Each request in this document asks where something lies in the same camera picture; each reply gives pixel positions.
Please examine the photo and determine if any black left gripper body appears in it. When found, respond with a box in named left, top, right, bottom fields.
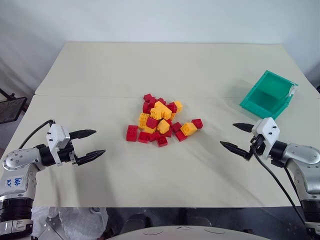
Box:
left=58, top=140, right=81, bottom=168

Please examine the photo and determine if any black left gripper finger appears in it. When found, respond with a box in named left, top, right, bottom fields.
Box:
left=68, top=129, right=97, bottom=140
left=76, top=149, right=107, bottom=167

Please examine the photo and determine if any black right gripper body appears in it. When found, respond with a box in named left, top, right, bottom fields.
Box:
left=245, top=134, right=267, bottom=161

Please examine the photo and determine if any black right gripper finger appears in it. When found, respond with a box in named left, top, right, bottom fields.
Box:
left=232, top=122, right=254, bottom=134
left=219, top=140, right=251, bottom=160

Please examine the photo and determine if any green plastic bin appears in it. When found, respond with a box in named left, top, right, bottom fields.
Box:
left=238, top=70, right=300, bottom=121

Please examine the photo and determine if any clear plastic wrap bundle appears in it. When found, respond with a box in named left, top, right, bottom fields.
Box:
left=30, top=206, right=109, bottom=240

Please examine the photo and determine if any black metal stand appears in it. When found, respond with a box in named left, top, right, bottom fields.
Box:
left=0, top=87, right=28, bottom=125

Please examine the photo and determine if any white rounded robot torso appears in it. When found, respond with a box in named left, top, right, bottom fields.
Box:
left=106, top=225, right=256, bottom=240

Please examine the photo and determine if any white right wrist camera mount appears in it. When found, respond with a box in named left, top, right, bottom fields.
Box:
left=250, top=116, right=281, bottom=160

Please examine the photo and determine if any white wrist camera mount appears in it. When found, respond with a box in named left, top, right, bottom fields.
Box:
left=250, top=116, right=281, bottom=160
left=45, top=123, right=71, bottom=167

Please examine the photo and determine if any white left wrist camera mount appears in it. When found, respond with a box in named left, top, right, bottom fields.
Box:
left=45, top=123, right=71, bottom=167

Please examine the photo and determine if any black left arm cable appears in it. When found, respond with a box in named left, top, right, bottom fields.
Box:
left=18, top=119, right=56, bottom=150

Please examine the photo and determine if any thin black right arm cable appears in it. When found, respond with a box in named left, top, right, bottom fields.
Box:
left=283, top=165, right=302, bottom=202

